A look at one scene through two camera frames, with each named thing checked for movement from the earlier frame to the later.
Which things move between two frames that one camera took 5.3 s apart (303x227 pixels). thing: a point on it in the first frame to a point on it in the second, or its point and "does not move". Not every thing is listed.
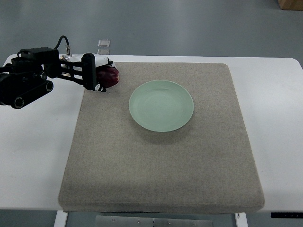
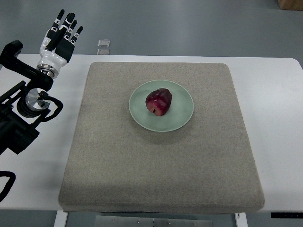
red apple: x=107 y=75 to x=159 y=100
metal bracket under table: x=148 y=221 does not move
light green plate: x=161 y=106 does not move
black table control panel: x=287 y=215 does not move
